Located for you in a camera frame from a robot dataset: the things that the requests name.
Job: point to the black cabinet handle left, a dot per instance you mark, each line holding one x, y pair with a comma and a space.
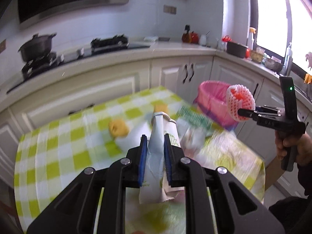
185, 72

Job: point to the white ceramic jar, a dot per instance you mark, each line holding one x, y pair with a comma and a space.
203, 40

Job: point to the black cabinet handle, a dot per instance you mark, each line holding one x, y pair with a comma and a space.
185, 72
192, 72

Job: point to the red kettle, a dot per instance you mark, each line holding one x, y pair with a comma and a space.
189, 37

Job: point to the large white foam sheet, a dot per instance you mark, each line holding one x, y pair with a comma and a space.
133, 139

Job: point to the black gas stove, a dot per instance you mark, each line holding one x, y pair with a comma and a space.
52, 60

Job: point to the green white patterned cloth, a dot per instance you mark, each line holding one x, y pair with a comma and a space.
198, 120

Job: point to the crushed white paper cup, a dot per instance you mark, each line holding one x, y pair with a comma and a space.
155, 187

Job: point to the black pan by window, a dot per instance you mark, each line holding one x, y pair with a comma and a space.
238, 50

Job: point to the green white checkered tablecloth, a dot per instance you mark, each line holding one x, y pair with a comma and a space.
51, 156

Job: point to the black cabinet handle right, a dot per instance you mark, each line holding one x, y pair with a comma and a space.
192, 72

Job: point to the pink white foam fruit net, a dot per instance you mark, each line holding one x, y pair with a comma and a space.
239, 97

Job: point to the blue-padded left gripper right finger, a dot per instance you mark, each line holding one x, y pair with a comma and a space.
167, 157

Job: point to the black cooking pot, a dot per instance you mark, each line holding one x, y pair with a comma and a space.
38, 46

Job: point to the pink bag-lined trash bin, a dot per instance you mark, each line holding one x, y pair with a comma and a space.
211, 101

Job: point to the yellow sponge with hole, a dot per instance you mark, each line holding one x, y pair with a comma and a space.
118, 128

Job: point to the person's right hand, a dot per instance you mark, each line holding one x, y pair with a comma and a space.
303, 144

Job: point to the yellow sponge block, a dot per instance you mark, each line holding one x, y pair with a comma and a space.
160, 108

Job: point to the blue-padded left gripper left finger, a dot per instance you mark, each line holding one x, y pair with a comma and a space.
142, 160

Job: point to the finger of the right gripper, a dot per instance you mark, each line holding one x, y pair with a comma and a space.
255, 113
266, 108

